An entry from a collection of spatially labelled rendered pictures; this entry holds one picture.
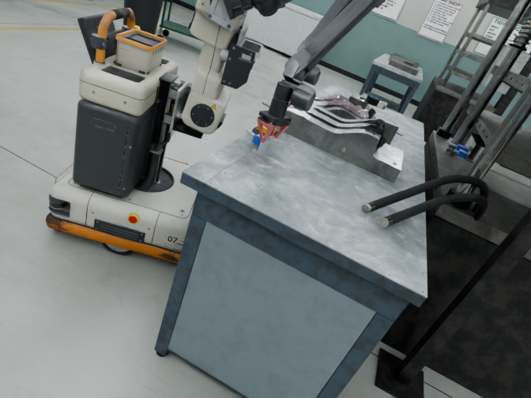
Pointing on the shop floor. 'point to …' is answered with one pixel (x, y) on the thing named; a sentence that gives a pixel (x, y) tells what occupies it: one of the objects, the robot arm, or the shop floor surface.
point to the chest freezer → (282, 27)
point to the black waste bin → (144, 13)
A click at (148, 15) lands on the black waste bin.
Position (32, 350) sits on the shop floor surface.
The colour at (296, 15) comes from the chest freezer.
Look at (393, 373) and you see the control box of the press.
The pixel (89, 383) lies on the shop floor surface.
